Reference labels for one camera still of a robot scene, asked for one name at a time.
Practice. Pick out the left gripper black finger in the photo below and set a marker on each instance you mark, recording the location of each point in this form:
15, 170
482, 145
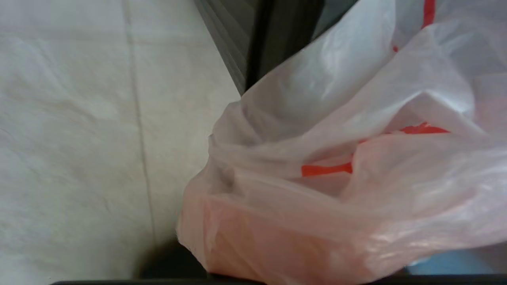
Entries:
170, 265

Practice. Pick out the orange print plastic bag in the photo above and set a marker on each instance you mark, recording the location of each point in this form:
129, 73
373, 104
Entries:
356, 158

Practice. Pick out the black round trash bin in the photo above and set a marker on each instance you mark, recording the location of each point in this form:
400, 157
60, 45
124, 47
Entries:
289, 39

